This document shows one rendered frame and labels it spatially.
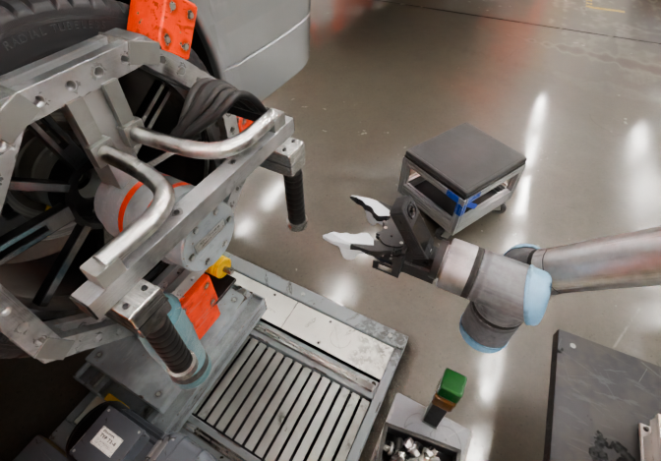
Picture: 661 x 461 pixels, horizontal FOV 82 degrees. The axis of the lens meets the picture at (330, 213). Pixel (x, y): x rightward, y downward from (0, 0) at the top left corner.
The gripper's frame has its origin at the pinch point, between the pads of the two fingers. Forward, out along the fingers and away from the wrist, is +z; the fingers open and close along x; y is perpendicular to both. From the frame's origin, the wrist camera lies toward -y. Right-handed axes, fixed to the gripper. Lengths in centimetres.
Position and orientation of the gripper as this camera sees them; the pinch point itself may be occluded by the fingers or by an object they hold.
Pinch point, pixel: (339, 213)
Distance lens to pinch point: 71.5
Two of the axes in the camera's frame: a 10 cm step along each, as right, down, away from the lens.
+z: -8.8, -3.4, 3.2
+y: 0.0, 6.9, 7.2
